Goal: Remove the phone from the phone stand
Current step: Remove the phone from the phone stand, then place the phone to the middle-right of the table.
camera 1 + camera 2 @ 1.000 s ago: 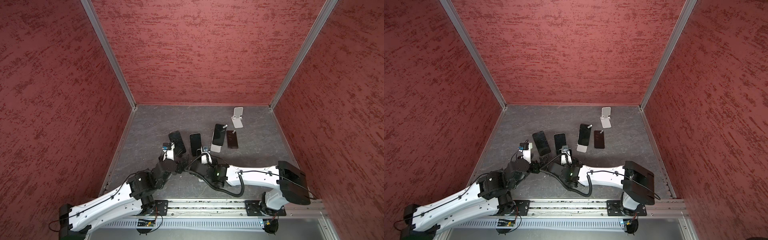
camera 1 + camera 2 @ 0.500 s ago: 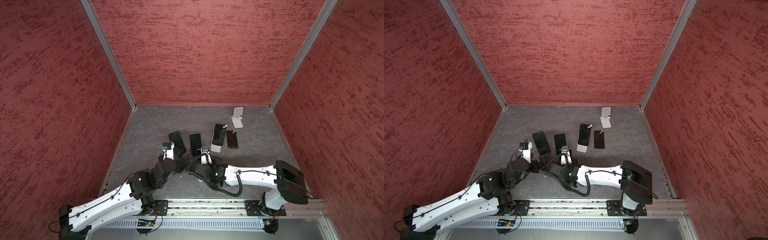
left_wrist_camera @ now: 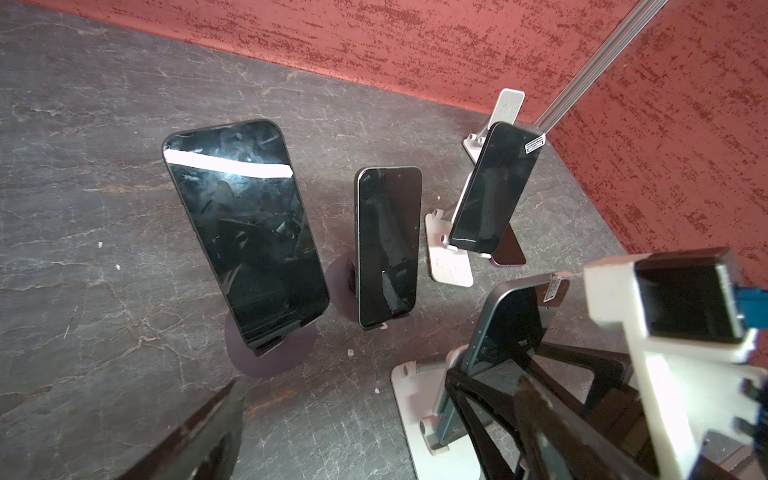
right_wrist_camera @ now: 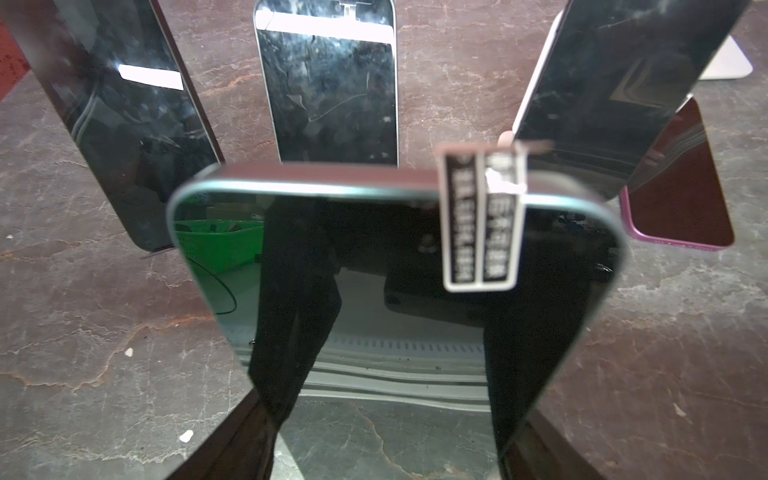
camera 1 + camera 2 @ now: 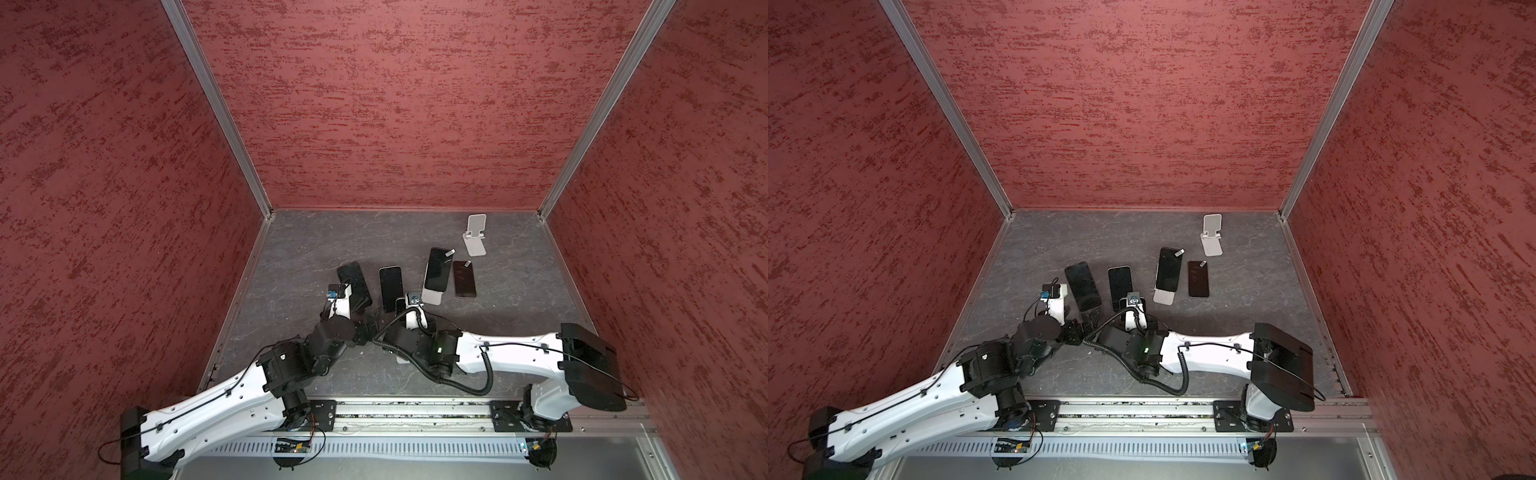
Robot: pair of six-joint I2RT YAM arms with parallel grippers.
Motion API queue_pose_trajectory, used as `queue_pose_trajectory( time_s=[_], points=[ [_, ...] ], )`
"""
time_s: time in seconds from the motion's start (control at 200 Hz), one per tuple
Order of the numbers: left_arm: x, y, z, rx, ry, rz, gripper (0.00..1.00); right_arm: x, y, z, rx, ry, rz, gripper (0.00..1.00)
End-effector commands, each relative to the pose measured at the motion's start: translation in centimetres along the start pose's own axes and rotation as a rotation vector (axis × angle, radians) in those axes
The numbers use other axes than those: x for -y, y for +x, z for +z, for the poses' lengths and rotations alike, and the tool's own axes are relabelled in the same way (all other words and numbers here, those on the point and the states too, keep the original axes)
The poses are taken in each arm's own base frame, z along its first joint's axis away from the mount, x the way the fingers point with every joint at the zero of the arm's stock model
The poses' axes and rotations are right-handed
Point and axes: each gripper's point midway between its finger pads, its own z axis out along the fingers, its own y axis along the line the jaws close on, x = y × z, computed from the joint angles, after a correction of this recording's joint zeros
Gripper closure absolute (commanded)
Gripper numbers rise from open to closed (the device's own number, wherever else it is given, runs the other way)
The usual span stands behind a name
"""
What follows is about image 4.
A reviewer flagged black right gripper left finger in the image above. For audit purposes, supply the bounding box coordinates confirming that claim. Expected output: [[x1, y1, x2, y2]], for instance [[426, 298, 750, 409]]
[[167, 390, 278, 480]]

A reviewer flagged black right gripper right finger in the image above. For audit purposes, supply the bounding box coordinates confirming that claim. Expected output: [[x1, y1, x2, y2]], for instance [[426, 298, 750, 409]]
[[500, 410, 605, 480]]

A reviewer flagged black phone table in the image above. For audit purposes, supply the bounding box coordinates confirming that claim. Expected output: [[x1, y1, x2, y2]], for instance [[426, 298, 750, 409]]
[[1, 1, 222, 252]]

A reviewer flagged black phone with sticker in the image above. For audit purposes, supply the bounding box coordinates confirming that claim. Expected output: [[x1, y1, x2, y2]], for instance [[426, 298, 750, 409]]
[[516, 0, 750, 199]]

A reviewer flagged white stand back centre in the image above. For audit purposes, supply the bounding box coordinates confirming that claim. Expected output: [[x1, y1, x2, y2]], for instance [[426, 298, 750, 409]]
[[699, 35, 754, 81]]

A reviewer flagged purple edged dark phone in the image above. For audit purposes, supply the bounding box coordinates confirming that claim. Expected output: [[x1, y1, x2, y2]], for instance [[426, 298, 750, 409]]
[[619, 97, 735, 251]]

